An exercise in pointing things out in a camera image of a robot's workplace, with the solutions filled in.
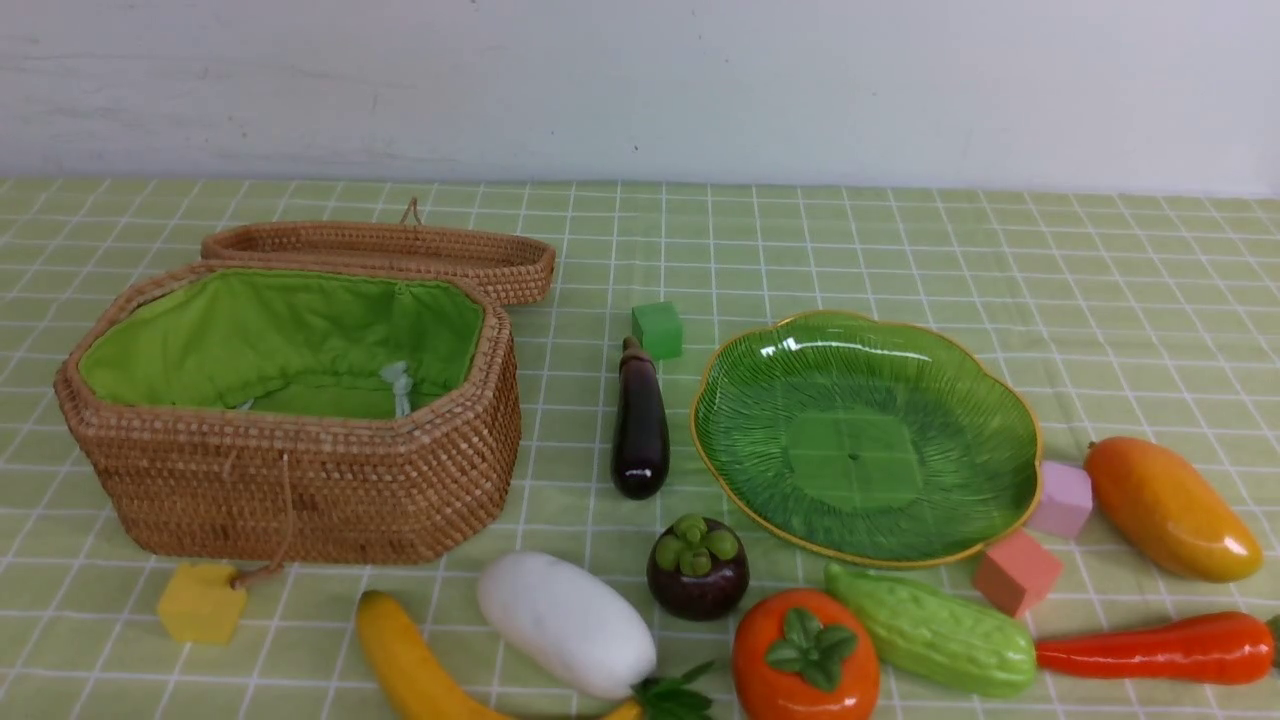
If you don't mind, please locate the green toy bitter gourd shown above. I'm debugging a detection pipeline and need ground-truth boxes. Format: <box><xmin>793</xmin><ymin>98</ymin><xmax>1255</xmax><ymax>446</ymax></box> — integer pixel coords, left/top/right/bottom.
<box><xmin>823</xmin><ymin>562</ymin><xmax>1038</xmax><ymax>698</ymax></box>

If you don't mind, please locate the green fabric basket liner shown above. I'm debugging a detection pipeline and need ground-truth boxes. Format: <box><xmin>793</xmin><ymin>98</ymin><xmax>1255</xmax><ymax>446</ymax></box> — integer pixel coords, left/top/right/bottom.
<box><xmin>78</xmin><ymin>268</ymin><xmax>485</xmax><ymax>420</ymax></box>

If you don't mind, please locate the yellow toy banana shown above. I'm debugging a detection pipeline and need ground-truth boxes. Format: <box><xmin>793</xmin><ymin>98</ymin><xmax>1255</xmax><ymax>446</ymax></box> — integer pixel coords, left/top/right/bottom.
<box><xmin>356</xmin><ymin>591</ymin><xmax>657</xmax><ymax>719</ymax></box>

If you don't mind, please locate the pink foam cube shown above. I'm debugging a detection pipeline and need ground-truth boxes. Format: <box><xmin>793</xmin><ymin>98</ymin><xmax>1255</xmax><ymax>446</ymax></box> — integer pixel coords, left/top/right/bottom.
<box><xmin>1027</xmin><ymin>460</ymin><xmax>1094</xmax><ymax>541</ymax></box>

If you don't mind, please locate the green glass leaf plate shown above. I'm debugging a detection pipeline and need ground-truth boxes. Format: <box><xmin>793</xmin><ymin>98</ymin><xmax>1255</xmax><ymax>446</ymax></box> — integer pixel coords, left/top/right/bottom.
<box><xmin>690</xmin><ymin>310</ymin><xmax>1043</xmax><ymax>569</ymax></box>

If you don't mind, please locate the dark purple toy eggplant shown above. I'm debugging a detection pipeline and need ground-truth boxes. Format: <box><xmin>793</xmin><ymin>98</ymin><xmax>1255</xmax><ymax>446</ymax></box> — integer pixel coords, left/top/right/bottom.
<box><xmin>611</xmin><ymin>336</ymin><xmax>669</xmax><ymax>500</ymax></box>

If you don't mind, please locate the woven wicker basket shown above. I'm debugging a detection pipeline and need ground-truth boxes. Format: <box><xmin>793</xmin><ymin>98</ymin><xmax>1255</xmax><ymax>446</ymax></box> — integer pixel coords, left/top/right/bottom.
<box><xmin>52</xmin><ymin>260</ymin><xmax>522</xmax><ymax>565</ymax></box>

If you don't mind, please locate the woven wicker basket lid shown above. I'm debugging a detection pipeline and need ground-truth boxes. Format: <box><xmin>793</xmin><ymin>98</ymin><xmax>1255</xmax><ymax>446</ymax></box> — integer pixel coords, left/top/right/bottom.
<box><xmin>201</xmin><ymin>199</ymin><xmax>556</xmax><ymax>305</ymax></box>

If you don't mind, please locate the salmon red foam cube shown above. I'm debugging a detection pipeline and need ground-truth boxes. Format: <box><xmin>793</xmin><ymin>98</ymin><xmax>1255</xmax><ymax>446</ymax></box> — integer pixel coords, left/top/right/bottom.
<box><xmin>972</xmin><ymin>530</ymin><xmax>1062</xmax><ymax>618</ymax></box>

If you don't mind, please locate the green foam cube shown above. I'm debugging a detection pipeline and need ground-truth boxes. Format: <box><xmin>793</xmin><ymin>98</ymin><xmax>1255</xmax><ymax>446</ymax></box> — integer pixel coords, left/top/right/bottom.
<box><xmin>631</xmin><ymin>301</ymin><xmax>684</xmax><ymax>361</ymax></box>

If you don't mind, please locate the red orange toy carrot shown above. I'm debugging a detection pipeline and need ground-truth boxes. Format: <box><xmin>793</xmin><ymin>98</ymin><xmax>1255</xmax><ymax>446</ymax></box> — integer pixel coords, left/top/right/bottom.
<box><xmin>1036</xmin><ymin>611</ymin><xmax>1279</xmax><ymax>685</ymax></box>

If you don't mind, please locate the white toy radish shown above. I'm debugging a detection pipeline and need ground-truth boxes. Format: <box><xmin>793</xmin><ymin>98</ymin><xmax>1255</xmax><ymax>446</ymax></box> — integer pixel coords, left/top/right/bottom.
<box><xmin>476</xmin><ymin>551</ymin><xmax>712</xmax><ymax>719</ymax></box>

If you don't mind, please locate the dark purple toy mangosteen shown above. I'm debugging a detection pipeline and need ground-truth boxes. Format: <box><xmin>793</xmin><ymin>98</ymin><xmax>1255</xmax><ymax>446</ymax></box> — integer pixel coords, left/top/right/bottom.
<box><xmin>646</xmin><ymin>512</ymin><xmax>750</xmax><ymax>623</ymax></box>

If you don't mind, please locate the orange toy persimmon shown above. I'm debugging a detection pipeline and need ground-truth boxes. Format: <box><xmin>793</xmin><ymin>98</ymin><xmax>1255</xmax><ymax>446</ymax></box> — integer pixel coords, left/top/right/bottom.
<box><xmin>731</xmin><ymin>588</ymin><xmax>881</xmax><ymax>719</ymax></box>

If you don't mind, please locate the orange yellow toy mango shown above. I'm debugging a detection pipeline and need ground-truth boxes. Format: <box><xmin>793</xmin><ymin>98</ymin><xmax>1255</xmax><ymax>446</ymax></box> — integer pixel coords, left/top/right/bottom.
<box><xmin>1083</xmin><ymin>436</ymin><xmax>1265</xmax><ymax>584</ymax></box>

